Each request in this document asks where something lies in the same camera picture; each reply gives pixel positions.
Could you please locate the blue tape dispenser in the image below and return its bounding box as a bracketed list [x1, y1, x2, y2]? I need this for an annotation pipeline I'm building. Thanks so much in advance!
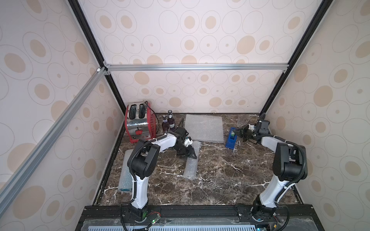
[225, 127, 238, 150]

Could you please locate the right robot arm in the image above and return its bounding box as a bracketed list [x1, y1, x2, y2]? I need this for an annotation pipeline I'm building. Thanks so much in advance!
[232, 119, 308, 217]

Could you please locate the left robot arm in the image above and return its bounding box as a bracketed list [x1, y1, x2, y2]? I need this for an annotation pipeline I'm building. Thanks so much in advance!
[127, 127, 197, 210]

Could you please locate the stack of bubble wrap sheets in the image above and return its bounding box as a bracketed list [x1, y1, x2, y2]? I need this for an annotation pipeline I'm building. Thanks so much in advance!
[185, 114, 225, 143]

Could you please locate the clear drinking glass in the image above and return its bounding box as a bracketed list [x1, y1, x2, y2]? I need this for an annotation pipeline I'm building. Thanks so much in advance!
[237, 114, 250, 129]

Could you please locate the purple bottle middle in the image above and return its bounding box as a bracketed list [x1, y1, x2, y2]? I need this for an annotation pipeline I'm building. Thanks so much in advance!
[162, 115, 170, 133]

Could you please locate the purple bottle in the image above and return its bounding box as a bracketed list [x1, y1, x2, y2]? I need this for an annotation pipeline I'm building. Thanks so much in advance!
[162, 115, 170, 133]
[168, 110, 175, 131]

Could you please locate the purple bottle rear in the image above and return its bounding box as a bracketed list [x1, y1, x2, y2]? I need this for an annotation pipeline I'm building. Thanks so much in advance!
[168, 110, 175, 131]

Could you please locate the red and chrome toaster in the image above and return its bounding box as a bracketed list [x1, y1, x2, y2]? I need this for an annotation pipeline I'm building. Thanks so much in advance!
[124, 101, 157, 143]

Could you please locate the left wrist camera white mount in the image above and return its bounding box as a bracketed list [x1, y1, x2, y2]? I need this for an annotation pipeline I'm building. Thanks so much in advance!
[184, 137, 193, 147]

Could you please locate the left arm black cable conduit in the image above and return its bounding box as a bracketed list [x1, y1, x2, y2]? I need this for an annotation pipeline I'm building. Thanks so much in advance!
[127, 116, 186, 203]

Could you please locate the black toaster power cord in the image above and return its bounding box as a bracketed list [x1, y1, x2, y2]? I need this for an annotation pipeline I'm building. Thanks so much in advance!
[144, 100, 161, 135]

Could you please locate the horizontal aluminium frame bar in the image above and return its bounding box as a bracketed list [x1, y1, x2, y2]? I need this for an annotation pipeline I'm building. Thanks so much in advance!
[106, 63, 289, 72]

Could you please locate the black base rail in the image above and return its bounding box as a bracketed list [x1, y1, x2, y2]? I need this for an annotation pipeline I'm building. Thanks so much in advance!
[75, 204, 324, 231]

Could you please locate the black right frame post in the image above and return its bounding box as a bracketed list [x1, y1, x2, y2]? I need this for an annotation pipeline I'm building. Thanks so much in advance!
[260, 0, 333, 115]

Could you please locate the black frame post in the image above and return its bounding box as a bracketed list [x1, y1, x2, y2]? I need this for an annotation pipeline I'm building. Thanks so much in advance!
[68, 0, 126, 114]
[260, 0, 333, 115]

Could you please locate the black left frame post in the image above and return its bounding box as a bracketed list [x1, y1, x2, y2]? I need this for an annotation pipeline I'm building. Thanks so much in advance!
[68, 0, 126, 114]

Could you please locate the diagonal aluminium frame bar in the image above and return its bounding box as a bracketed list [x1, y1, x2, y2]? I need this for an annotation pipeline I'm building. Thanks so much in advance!
[1, 67, 108, 216]

